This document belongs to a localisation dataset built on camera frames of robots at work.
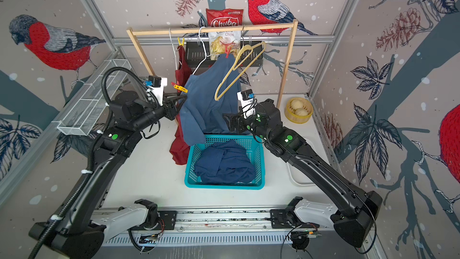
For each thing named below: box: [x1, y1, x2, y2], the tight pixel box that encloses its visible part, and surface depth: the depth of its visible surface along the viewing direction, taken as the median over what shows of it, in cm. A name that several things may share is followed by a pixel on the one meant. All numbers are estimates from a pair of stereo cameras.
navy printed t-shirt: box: [193, 139, 256, 184], surface depth 85 cm
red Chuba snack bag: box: [206, 8, 244, 27], surface depth 87 cm
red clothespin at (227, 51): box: [224, 44, 232, 59], surface depth 81 cm
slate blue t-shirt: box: [179, 53, 242, 146], surface depth 74 cm
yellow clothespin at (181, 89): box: [173, 84, 189, 93], surface depth 64 cm
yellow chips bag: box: [208, 30, 242, 61], surface depth 87 cm
